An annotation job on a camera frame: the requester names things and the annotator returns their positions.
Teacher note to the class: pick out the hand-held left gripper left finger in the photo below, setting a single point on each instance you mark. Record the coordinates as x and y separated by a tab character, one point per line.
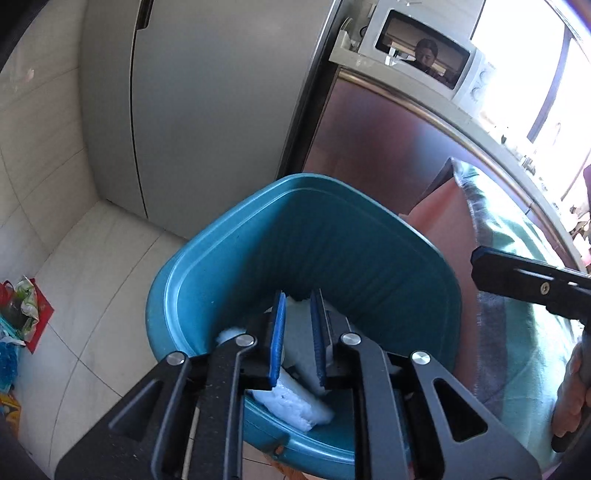
277	341

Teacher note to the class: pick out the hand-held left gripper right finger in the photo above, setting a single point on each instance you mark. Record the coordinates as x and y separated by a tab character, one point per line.
317	341

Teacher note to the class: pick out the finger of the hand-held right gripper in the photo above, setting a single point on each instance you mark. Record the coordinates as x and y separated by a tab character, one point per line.
531	284

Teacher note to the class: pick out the blue plastic bin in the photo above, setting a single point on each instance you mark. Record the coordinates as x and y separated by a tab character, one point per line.
351	240

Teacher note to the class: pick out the person's right hand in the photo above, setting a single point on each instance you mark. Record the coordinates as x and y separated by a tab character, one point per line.
572	392

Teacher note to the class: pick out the teal striped cloth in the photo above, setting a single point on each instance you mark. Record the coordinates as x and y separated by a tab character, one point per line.
517	323

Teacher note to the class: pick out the crumpled white tissue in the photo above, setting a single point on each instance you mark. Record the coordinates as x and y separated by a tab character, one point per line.
228	336

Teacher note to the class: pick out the white foam net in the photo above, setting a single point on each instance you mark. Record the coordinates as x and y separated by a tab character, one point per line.
295	406

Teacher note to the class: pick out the white kitchen countertop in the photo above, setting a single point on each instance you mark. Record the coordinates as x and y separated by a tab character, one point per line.
461	120

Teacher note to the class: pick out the brown kitchen cabinet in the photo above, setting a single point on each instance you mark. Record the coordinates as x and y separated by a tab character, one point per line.
369	138

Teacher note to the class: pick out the window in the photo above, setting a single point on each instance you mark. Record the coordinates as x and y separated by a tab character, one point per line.
531	55

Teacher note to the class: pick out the colourful bags on floor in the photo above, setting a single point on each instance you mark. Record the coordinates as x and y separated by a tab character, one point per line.
39	314

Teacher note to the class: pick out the grey refrigerator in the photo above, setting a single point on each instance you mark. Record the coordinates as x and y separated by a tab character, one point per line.
198	101

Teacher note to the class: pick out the white microwave oven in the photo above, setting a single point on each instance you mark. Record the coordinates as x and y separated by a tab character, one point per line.
429	50

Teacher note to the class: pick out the blue plastic bag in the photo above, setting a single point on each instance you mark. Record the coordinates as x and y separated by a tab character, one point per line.
7	364

